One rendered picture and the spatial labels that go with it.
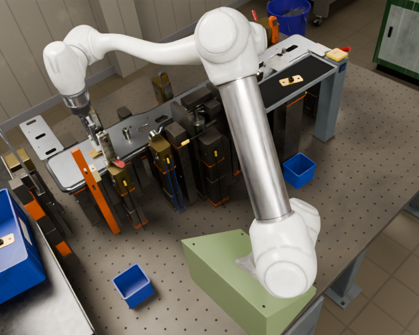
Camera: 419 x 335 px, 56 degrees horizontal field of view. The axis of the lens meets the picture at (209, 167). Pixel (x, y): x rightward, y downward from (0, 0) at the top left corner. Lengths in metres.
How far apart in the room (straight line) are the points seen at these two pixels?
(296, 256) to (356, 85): 1.48
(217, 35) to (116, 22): 2.71
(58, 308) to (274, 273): 0.62
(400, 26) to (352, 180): 1.84
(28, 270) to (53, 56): 0.63
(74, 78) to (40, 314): 0.71
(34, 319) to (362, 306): 1.63
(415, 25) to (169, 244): 2.48
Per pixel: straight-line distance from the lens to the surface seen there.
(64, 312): 1.23
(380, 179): 1.86
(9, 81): 3.55
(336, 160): 1.89
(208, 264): 1.23
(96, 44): 1.43
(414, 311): 2.37
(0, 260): 1.41
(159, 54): 1.23
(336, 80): 1.73
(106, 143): 1.38
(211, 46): 0.93
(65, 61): 1.32
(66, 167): 1.61
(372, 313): 2.30
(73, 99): 1.40
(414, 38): 3.42
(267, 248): 1.03
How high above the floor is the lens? 2.07
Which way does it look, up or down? 48 degrees down
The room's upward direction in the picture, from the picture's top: 8 degrees counter-clockwise
